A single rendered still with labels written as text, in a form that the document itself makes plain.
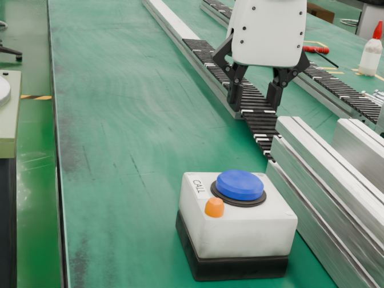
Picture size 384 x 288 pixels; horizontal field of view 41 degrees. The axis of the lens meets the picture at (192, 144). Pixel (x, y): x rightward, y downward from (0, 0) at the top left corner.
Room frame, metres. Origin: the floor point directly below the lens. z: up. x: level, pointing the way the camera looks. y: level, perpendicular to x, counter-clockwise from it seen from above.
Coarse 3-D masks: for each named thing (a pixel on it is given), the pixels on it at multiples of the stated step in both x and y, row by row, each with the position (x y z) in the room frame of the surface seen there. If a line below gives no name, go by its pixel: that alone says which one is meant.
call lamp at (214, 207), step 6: (210, 198) 0.35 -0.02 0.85; (216, 198) 0.35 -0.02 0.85; (210, 204) 0.34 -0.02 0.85; (216, 204) 0.34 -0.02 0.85; (222, 204) 0.35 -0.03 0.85; (210, 210) 0.34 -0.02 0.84; (216, 210) 0.34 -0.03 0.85; (222, 210) 0.34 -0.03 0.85; (210, 216) 0.34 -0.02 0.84; (216, 216) 0.34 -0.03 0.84
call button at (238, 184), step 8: (224, 176) 0.39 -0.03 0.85; (232, 176) 0.39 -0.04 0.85; (240, 176) 0.39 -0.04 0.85; (248, 176) 0.39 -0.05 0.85; (256, 176) 0.40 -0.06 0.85; (216, 184) 0.38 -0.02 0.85; (224, 184) 0.37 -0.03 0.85; (232, 184) 0.37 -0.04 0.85; (240, 184) 0.38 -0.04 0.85; (248, 184) 0.38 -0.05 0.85; (256, 184) 0.38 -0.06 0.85; (224, 192) 0.37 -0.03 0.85; (232, 192) 0.37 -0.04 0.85; (240, 192) 0.37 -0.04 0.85; (248, 192) 0.37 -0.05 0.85; (256, 192) 0.37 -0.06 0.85; (248, 200) 0.37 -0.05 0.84
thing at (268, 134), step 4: (252, 132) 0.64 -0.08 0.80; (256, 132) 0.64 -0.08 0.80; (260, 132) 0.64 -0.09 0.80; (264, 132) 0.64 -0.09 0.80; (268, 132) 0.64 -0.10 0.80; (272, 132) 0.65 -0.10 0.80; (276, 132) 0.65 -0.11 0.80; (256, 136) 0.63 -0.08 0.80; (260, 136) 0.63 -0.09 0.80; (264, 136) 0.63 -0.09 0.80; (268, 136) 0.63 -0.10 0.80; (272, 136) 0.64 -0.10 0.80; (280, 136) 0.64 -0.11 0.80
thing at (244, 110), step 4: (240, 108) 0.70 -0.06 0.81; (244, 108) 0.70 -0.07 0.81; (248, 108) 0.70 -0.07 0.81; (252, 108) 0.70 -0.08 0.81; (256, 108) 0.70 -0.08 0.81; (260, 108) 0.70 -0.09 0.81; (264, 108) 0.71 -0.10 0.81; (268, 108) 0.71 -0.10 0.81; (272, 108) 0.71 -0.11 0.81; (244, 112) 0.69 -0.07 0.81; (248, 112) 0.69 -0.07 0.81; (252, 112) 0.69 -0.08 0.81; (256, 112) 0.69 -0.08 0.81; (260, 112) 0.69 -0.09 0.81; (264, 112) 0.69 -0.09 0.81; (268, 112) 0.70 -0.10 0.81; (272, 112) 0.70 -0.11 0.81
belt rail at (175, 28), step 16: (144, 0) 1.63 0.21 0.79; (160, 0) 1.54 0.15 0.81; (160, 16) 1.34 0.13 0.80; (176, 16) 1.33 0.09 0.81; (176, 32) 1.15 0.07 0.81; (192, 32) 1.16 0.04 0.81; (192, 64) 0.99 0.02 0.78; (208, 80) 0.87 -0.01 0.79; (224, 96) 0.80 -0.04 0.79; (240, 112) 0.73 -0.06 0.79
